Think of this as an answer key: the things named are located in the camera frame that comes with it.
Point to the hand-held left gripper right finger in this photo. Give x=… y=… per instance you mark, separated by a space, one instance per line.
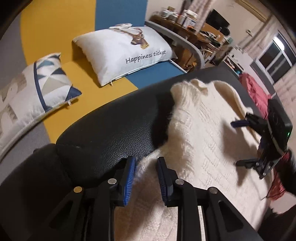
x=161 y=183

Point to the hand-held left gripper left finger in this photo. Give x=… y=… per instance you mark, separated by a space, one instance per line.
x=129 y=180

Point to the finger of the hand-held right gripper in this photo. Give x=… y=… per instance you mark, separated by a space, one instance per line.
x=239 y=124
x=247 y=163

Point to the cream knit sweater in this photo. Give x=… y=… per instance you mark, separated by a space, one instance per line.
x=203 y=143

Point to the red ruffled quilt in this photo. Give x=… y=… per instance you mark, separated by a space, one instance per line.
x=256 y=92

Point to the sliding window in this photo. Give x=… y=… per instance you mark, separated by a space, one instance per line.
x=275 y=60

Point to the black television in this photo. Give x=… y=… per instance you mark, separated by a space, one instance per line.
x=217 y=19

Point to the wooden side table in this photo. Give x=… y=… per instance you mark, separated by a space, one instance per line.
x=180 y=32

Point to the cluster of jars and bottles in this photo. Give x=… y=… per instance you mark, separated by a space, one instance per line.
x=182 y=17

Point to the white deer print pillow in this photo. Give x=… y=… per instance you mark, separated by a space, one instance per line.
x=115 y=53

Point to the geometric print pillow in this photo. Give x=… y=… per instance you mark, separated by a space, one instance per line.
x=34 y=92

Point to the grey yellow blue sofa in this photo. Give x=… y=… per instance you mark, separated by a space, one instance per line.
x=46 y=27

